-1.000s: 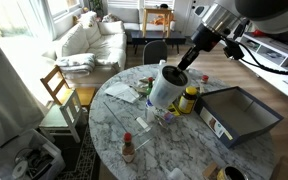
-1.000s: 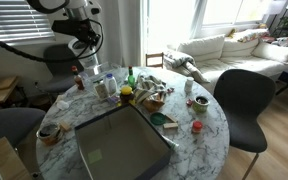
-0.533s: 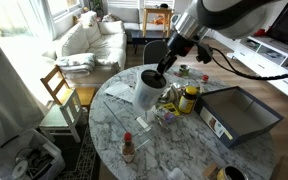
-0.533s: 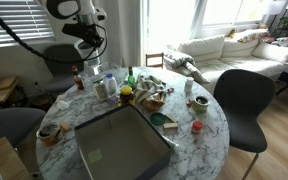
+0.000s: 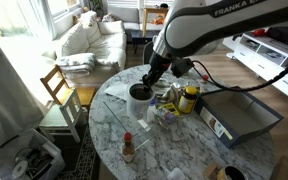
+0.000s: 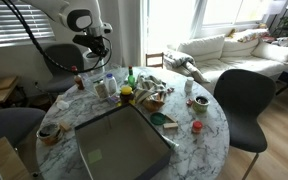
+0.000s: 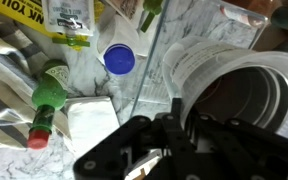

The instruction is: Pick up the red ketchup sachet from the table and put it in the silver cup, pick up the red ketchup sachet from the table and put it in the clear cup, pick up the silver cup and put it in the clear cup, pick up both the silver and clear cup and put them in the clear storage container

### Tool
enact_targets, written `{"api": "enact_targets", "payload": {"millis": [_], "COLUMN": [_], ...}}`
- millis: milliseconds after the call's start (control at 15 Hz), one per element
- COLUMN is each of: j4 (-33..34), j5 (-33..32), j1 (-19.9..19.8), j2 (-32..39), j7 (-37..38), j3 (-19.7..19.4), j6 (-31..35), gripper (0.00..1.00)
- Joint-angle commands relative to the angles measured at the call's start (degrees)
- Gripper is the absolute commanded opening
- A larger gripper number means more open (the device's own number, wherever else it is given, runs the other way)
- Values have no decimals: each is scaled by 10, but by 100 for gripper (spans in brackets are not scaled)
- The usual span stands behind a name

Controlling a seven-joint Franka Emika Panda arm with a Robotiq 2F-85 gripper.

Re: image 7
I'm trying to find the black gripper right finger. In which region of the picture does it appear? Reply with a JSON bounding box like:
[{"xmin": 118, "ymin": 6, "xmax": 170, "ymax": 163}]
[{"xmin": 170, "ymin": 97, "xmax": 288, "ymax": 180}]

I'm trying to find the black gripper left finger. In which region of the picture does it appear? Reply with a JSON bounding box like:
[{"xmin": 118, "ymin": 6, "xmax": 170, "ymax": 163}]
[{"xmin": 73, "ymin": 113, "xmax": 185, "ymax": 180}]

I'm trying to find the translucent plastic cup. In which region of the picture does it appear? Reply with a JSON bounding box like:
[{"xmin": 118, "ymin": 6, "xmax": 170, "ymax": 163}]
[{"xmin": 162, "ymin": 34, "xmax": 288, "ymax": 142}]

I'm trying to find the green hot sauce bottle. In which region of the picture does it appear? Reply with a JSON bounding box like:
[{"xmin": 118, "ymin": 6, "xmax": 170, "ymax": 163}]
[{"xmin": 26, "ymin": 58, "xmax": 71, "ymax": 150}]

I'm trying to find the green plastic pick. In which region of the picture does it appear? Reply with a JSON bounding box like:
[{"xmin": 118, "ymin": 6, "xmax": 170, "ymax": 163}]
[
  {"xmin": 139, "ymin": 0, "xmax": 164, "ymax": 34},
  {"xmin": 51, "ymin": 35, "xmax": 92, "ymax": 48}
]

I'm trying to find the clear glass tray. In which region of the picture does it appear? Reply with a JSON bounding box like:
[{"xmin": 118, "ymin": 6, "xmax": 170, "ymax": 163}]
[{"xmin": 129, "ymin": 0, "xmax": 272, "ymax": 118}]

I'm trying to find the clear bottle with blue cap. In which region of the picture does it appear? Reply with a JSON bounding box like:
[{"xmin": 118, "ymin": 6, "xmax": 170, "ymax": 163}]
[{"xmin": 97, "ymin": 19, "xmax": 145, "ymax": 77}]

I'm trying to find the white paper napkin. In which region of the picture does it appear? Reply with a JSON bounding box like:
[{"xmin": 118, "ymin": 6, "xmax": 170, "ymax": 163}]
[{"xmin": 64, "ymin": 95, "xmax": 122, "ymax": 158}]

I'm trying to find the printed white sauce sachet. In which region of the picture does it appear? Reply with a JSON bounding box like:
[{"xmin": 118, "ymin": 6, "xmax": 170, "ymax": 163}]
[{"xmin": 41, "ymin": 0, "xmax": 96, "ymax": 37}]

